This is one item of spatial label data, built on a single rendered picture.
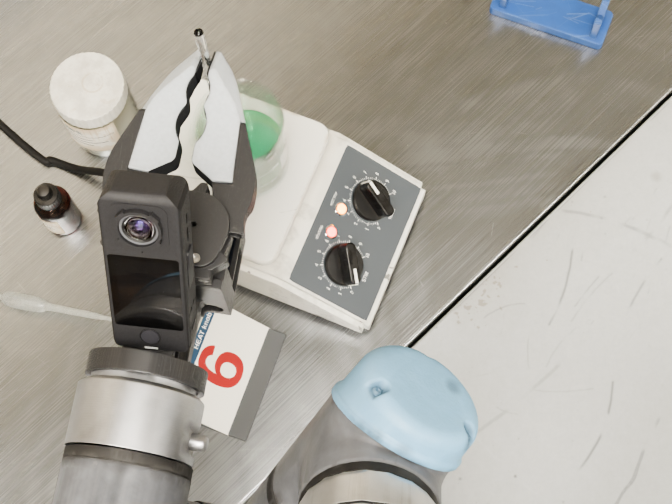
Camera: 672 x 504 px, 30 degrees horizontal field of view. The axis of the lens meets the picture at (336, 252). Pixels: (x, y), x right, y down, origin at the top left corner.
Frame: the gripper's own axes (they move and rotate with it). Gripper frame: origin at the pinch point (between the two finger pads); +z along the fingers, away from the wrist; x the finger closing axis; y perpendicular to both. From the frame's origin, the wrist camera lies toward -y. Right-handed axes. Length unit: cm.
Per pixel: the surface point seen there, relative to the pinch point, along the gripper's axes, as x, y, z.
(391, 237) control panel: 12.4, 22.6, -1.7
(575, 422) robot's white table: 28.5, 26.2, -13.3
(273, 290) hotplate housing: 4.1, 22.0, -7.6
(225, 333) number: 0.9, 23.5, -11.1
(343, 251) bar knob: 9.1, 19.6, -4.4
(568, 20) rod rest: 24.3, 24.4, 20.3
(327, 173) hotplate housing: 6.9, 19.1, 1.5
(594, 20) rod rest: 26.4, 24.4, 20.6
